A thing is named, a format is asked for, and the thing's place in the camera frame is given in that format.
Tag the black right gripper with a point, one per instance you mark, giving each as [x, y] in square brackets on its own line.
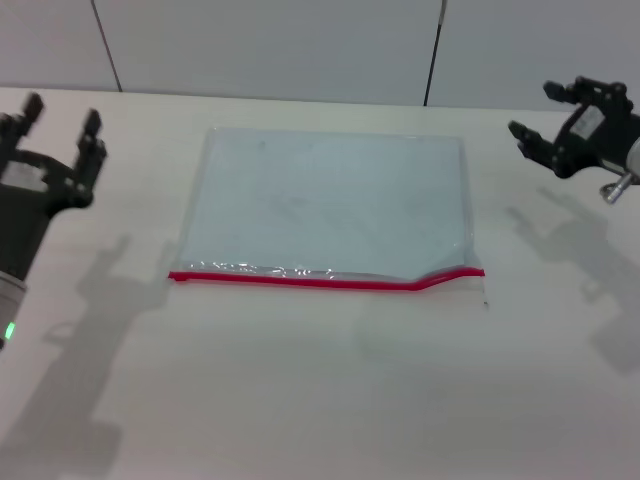
[600, 140]

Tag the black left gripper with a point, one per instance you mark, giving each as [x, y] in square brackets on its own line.
[30, 200]

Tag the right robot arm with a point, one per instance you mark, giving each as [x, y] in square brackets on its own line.
[636, 165]

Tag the clear document bag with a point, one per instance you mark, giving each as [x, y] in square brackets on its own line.
[325, 284]

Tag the silver connector plug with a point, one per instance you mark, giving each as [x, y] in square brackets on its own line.
[615, 189]

